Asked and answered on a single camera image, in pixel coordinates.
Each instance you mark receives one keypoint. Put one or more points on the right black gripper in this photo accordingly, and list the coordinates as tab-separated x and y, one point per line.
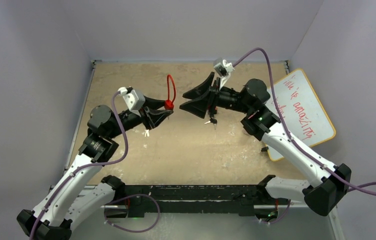
198	107

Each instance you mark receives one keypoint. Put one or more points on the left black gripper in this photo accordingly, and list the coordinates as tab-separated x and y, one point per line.
154	117

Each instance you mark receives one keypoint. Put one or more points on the red cable lock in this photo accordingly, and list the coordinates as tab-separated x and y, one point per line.
171	93

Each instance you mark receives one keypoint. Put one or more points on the silver keys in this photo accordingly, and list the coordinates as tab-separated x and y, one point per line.
146	133

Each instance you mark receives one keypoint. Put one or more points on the black head keys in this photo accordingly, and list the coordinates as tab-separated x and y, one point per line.
212	120

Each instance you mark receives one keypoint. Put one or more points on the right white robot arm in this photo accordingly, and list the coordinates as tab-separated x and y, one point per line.
300	155

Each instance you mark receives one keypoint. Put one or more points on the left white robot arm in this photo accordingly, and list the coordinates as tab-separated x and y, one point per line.
75	172

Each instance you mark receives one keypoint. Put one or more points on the black whiteboard clip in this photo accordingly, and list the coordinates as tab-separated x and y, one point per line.
264	149

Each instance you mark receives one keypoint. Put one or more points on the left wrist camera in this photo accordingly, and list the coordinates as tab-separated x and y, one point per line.
133	98

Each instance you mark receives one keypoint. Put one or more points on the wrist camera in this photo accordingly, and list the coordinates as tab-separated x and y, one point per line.
224	69
133	98

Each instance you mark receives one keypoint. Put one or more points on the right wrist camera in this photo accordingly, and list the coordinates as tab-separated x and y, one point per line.
224	69

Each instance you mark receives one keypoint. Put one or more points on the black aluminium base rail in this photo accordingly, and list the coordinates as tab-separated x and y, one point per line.
137	200

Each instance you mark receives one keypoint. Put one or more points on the whiteboard with yellow frame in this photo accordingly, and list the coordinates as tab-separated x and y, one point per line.
301	109

